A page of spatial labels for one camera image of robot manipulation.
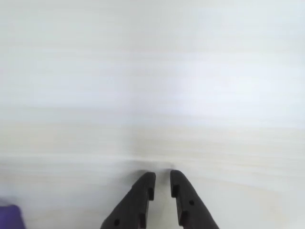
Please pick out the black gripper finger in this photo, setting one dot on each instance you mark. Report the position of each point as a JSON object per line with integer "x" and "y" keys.
{"x": 133, "y": 207}
{"x": 190, "y": 210}

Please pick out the blue plastic bag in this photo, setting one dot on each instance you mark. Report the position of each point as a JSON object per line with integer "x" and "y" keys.
{"x": 9, "y": 218}

